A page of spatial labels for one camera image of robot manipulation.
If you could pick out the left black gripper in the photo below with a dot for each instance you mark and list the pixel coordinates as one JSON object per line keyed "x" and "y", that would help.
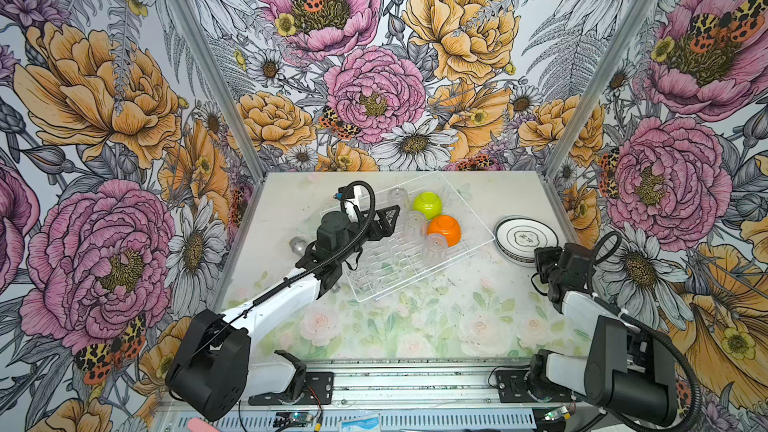
{"x": 388, "y": 228}

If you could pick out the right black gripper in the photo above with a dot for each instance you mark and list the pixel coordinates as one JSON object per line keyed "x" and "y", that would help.
{"x": 541, "y": 255}

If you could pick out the clear glass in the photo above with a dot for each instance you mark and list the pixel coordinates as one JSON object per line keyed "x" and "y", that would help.
{"x": 434, "y": 251}
{"x": 399, "y": 196}
{"x": 414, "y": 226}

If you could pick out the white plate with emblem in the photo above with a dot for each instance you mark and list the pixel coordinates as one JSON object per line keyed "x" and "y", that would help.
{"x": 517, "y": 238}

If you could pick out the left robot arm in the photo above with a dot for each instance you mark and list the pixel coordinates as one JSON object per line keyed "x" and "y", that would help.
{"x": 216, "y": 365}

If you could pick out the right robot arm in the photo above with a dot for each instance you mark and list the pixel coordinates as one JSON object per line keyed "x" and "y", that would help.
{"x": 629, "y": 370}

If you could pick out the lime green bowl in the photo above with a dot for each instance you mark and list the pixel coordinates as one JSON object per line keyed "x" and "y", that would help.
{"x": 429, "y": 204}

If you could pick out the orange bowl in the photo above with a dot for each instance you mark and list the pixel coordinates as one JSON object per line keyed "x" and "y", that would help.
{"x": 448, "y": 227}

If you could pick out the grey metal cylinder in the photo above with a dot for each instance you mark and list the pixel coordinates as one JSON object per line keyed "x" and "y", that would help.
{"x": 298, "y": 246}

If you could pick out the small circuit board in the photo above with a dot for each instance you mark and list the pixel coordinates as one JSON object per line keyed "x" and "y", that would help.
{"x": 289, "y": 419}

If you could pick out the pink object front edge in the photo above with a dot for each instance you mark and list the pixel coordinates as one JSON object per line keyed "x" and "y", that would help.
{"x": 198, "y": 425}

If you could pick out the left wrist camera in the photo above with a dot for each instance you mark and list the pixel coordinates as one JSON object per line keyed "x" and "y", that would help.
{"x": 349, "y": 201}

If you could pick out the white wire dish rack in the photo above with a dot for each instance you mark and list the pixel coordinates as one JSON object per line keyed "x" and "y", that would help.
{"x": 410, "y": 255}

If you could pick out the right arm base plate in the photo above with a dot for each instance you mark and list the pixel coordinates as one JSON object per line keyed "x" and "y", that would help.
{"x": 515, "y": 386}

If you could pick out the aluminium frame rail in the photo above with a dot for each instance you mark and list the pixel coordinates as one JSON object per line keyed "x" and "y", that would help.
{"x": 408, "y": 396}

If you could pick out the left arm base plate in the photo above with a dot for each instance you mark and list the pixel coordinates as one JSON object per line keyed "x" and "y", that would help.
{"x": 317, "y": 388}

